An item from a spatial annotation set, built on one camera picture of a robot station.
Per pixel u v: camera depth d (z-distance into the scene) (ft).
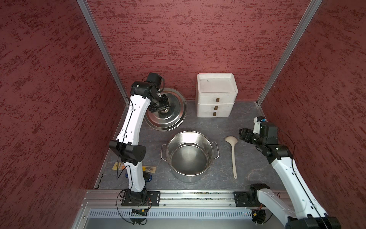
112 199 2.47
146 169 2.73
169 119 2.49
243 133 2.32
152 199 2.44
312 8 2.34
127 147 1.51
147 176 2.55
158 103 2.10
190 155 2.97
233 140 3.01
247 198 2.41
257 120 2.28
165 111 2.54
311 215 1.24
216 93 3.04
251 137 2.23
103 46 2.84
